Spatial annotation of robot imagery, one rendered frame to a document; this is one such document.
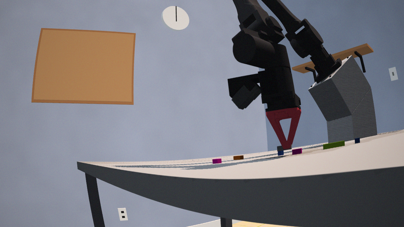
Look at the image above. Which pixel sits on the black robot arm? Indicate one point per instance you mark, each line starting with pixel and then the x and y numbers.
pixel 257 45

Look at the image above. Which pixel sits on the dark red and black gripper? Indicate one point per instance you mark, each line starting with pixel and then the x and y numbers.
pixel 283 105

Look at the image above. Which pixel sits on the brown rectangular block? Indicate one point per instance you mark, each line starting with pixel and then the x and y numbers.
pixel 238 157

